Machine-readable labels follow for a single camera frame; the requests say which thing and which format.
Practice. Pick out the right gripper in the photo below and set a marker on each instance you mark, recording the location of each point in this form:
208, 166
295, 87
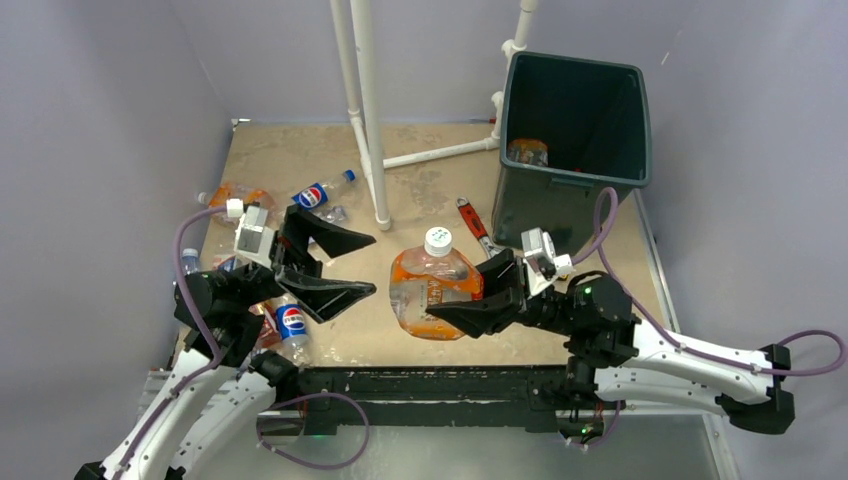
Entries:
503, 303

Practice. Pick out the pepsi bottle near base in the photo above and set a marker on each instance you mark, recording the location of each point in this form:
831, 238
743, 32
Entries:
290, 321

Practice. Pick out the white pvc pipe frame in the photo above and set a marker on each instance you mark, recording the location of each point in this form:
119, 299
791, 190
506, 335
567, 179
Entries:
353, 32

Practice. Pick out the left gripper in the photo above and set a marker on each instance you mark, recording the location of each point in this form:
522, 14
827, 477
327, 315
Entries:
292, 253

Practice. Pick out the crushed clear bottle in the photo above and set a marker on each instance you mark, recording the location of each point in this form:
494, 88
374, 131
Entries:
333, 214

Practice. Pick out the clear water bottle left edge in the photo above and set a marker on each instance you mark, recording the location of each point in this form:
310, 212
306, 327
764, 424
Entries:
189, 261

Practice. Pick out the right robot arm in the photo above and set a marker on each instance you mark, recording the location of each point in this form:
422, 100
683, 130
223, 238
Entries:
615, 355

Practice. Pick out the orange label bottle far left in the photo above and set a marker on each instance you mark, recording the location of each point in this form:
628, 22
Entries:
247, 194

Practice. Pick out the red label squat bottle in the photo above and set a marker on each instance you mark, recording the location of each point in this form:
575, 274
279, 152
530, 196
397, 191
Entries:
430, 274

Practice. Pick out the dark green plastic bin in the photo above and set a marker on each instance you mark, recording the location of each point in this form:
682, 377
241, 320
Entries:
594, 117

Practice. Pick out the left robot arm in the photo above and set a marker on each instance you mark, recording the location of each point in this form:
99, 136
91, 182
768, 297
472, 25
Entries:
220, 382

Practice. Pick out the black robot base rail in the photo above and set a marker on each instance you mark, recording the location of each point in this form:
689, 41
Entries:
536, 398

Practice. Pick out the red adjustable wrench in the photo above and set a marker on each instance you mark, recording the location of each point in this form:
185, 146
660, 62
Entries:
476, 227

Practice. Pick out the orange juice bottle white cap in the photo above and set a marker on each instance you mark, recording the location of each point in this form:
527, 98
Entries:
527, 151

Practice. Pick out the pepsi bottle blue cap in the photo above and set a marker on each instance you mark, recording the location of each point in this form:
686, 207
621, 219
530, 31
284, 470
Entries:
320, 193

